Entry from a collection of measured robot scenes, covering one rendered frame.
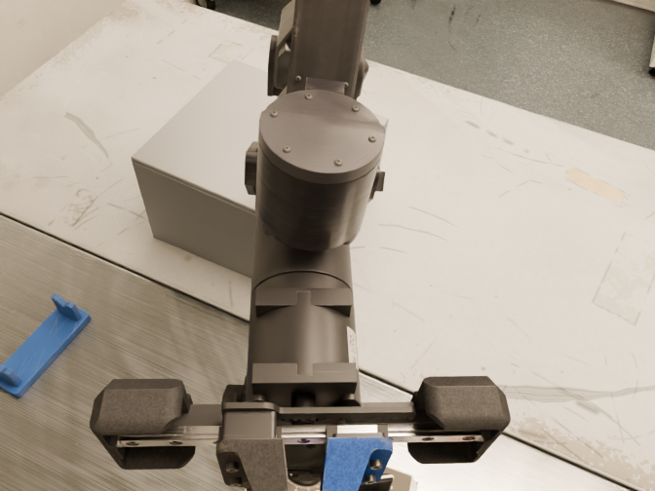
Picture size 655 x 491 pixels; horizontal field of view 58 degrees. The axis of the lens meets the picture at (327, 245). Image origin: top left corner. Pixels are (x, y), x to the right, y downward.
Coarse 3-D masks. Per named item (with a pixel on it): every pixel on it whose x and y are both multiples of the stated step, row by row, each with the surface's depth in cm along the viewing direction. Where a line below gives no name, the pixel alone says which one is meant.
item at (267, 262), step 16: (256, 224) 34; (256, 240) 33; (272, 240) 32; (256, 256) 33; (272, 256) 31; (288, 256) 31; (304, 256) 31; (320, 256) 31; (336, 256) 32; (256, 272) 32; (272, 272) 31; (288, 272) 30; (320, 272) 31; (336, 272) 31; (352, 288) 32
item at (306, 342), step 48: (288, 288) 30; (336, 288) 30; (288, 336) 28; (336, 336) 29; (144, 384) 26; (288, 384) 27; (336, 384) 27; (432, 384) 27; (480, 384) 27; (96, 432) 25; (144, 432) 25; (192, 432) 27; (288, 432) 28; (432, 432) 28; (480, 432) 28
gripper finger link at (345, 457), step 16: (336, 448) 25; (352, 448) 25; (368, 448) 25; (384, 448) 25; (336, 464) 25; (352, 464) 25; (368, 464) 27; (384, 464) 27; (336, 480) 24; (352, 480) 25; (368, 480) 28
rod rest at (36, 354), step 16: (64, 304) 58; (48, 320) 59; (64, 320) 59; (80, 320) 59; (32, 336) 57; (48, 336) 58; (64, 336) 58; (16, 352) 56; (32, 352) 56; (48, 352) 57; (0, 368) 53; (16, 368) 55; (32, 368) 55; (0, 384) 54; (16, 384) 54; (32, 384) 55
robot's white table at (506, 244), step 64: (128, 0) 95; (64, 64) 85; (128, 64) 85; (192, 64) 86; (256, 64) 87; (0, 128) 76; (64, 128) 77; (128, 128) 77; (448, 128) 81; (512, 128) 82; (576, 128) 83; (0, 192) 69; (64, 192) 70; (128, 192) 71; (384, 192) 73; (448, 192) 74; (512, 192) 74; (576, 192) 75; (640, 192) 76; (128, 256) 65; (192, 256) 66; (384, 256) 67; (448, 256) 68; (512, 256) 68; (576, 256) 69; (640, 256) 69; (384, 320) 62; (448, 320) 62; (512, 320) 63; (576, 320) 63; (640, 320) 64; (512, 384) 58; (576, 384) 59; (640, 384) 59; (576, 448) 55; (640, 448) 55
